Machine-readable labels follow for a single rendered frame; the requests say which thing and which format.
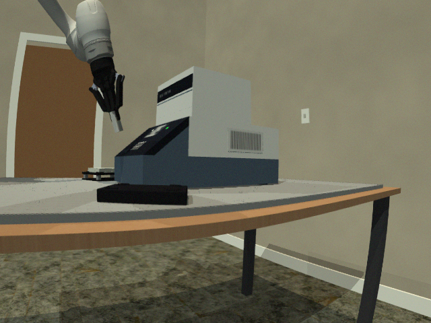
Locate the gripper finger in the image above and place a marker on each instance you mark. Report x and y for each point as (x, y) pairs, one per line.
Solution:
(116, 99)
(103, 102)

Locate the grey and dark blue benchtop lab instrument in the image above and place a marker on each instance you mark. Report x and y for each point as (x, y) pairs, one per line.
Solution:
(203, 137)

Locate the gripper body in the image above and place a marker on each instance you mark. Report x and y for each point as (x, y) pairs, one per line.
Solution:
(101, 67)

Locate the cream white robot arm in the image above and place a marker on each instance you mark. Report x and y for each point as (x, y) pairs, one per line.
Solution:
(89, 36)

